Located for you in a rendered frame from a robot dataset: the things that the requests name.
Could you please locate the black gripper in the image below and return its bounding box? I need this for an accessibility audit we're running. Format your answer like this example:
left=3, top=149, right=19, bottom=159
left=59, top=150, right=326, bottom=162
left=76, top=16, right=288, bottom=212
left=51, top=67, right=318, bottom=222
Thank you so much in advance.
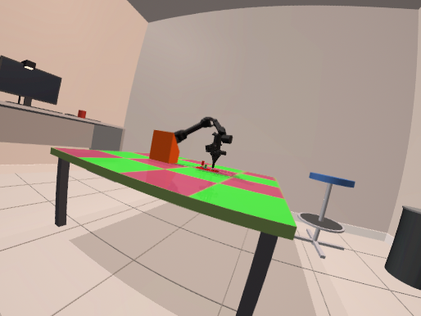
left=206, top=142, right=226, bottom=164

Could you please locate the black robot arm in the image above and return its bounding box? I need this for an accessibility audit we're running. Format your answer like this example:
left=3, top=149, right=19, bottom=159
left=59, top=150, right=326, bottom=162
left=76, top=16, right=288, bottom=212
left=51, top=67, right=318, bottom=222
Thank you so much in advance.
left=174, top=117, right=233, bottom=150

